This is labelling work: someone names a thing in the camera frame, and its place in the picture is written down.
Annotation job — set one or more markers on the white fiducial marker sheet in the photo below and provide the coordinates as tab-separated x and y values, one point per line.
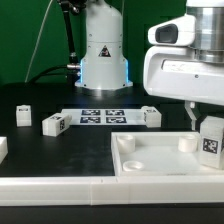
105	116

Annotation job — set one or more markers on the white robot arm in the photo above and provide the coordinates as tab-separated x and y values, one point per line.
104	70

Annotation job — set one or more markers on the white left fence block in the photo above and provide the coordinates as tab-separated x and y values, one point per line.
3	148

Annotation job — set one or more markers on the white square tabletop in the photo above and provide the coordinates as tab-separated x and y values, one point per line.
158	154

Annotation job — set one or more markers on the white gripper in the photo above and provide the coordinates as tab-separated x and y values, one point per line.
173	72

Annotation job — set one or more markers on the white front fence wall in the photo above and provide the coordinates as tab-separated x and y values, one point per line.
111	190

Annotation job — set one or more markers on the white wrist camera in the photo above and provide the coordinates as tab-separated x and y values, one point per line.
176	32

